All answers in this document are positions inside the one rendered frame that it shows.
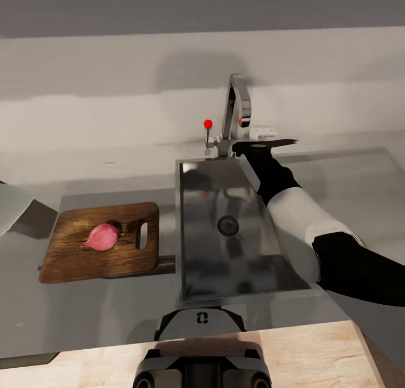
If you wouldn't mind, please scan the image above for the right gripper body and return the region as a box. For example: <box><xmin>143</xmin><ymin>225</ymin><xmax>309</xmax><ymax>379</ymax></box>
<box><xmin>236</xmin><ymin>141</ymin><xmax>269</xmax><ymax>157</ymax></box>

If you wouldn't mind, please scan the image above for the cutting board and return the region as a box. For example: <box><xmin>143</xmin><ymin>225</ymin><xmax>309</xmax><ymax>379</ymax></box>
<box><xmin>38</xmin><ymin>202</ymin><xmax>159</xmax><ymax>284</ymax></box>

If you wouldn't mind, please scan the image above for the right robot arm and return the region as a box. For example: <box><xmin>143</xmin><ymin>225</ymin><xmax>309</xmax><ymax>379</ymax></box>
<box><xmin>233</xmin><ymin>127</ymin><xmax>405</xmax><ymax>374</ymax></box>

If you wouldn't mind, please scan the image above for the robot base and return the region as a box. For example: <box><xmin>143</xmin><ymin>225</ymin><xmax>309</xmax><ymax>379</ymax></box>
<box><xmin>133</xmin><ymin>349</ymin><xmax>272</xmax><ymax>388</ymax></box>

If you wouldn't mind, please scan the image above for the vidalia onion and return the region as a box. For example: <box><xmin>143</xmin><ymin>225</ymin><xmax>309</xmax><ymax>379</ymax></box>
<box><xmin>81</xmin><ymin>224</ymin><xmax>120</xmax><ymax>251</ymax></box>

